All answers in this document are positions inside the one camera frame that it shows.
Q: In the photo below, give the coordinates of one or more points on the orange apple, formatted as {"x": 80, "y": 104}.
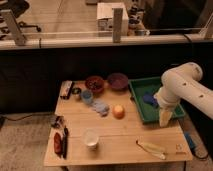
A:
{"x": 118, "y": 111}

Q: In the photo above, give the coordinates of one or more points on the small metal clip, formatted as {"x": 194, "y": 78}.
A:
{"x": 57, "y": 121}

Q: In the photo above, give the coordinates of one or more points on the wooden post left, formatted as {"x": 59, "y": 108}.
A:
{"x": 13, "y": 27}

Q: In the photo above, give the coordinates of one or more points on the light blue cloth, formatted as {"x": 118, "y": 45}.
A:
{"x": 100, "y": 107}

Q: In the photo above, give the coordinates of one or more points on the white cardboard box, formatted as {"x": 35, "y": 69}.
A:
{"x": 105, "y": 13}

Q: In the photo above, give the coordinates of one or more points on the blue cup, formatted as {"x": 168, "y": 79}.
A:
{"x": 87, "y": 96}

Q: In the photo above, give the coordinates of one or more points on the wooden post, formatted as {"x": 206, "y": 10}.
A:
{"x": 117, "y": 24}
{"x": 13, "y": 27}

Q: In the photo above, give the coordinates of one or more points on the small dark round jar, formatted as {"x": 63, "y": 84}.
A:
{"x": 76, "y": 91}

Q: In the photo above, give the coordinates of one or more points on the green plastic tray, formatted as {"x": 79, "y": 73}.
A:
{"x": 141, "y": 87}

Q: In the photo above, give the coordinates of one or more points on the office chair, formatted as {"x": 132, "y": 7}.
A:
{"x": 18, "y": 7}

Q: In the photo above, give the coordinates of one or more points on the black marker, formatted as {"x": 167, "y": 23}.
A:
{"x": 64, "y": 142}

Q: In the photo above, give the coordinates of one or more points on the red bowl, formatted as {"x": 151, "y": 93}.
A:
{"x": 95, "y": 84}

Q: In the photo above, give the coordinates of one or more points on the yellow banana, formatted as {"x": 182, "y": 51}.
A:
{"x": 153, "y": 149}

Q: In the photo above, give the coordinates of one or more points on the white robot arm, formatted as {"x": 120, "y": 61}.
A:
{"x": 183, "y": 82}

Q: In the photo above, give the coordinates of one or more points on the blue object in tray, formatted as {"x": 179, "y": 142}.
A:
{"x": 149, "y": 99}

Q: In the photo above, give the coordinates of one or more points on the purple bowl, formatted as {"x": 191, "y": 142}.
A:
{"x": 117, "y": 81}

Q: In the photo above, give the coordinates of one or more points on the wooden post middle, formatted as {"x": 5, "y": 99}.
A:
{"x": 117, "y": 24}

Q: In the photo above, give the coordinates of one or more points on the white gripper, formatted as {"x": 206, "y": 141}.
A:
{"x": 166, "y": 100}

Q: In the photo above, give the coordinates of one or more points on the black white box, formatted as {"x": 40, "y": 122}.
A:
{"x": 66, "y": 88}

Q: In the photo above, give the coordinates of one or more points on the white paper cup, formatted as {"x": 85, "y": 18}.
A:
{"x": 91, "y": 139}

